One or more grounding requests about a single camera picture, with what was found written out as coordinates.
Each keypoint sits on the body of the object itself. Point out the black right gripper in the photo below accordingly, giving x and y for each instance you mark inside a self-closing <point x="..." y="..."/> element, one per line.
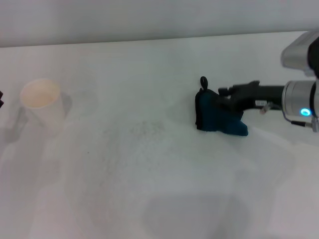
<point x="269" y="95"/>

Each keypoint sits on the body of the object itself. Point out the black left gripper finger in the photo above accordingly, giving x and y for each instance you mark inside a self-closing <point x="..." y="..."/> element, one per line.
<point x="1" y="99"/>

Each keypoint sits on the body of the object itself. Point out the blue rag with black trim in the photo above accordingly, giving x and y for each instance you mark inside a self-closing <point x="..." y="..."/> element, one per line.
<point x="211" y="119"/>

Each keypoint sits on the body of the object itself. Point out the white paper cup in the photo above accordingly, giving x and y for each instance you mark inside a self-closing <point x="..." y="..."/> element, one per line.
<point x="42" y="102"/>

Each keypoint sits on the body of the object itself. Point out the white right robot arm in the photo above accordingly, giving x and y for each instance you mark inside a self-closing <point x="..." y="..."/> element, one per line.
<point x="304" y="99"/>

